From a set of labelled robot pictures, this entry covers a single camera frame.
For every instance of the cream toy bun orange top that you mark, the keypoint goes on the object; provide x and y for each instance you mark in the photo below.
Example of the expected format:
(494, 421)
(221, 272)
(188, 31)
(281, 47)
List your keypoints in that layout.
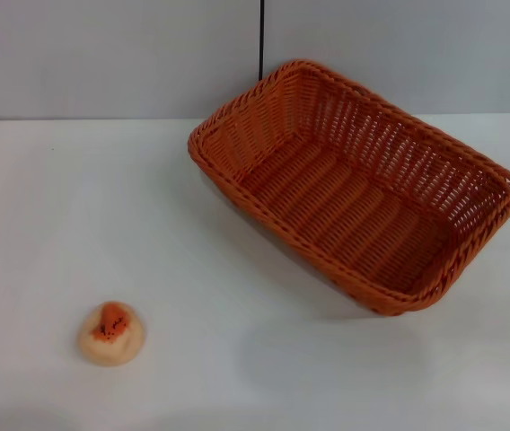
(122, 343)

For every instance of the orange woven plastic basket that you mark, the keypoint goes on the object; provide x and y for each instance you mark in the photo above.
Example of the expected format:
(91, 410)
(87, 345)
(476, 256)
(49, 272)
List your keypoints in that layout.
(327, 202)

